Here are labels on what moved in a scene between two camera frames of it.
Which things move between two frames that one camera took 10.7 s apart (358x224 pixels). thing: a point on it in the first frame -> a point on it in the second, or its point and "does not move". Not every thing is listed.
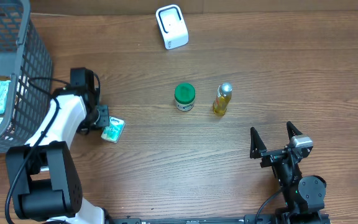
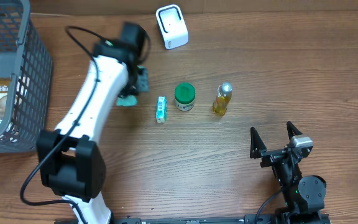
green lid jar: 184,95 does not move
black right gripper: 258,148 does not move
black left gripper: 103,116 -> 142,80
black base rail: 248,219 does not move
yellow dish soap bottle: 221,102 does not move
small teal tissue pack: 113,132 -> 161,109
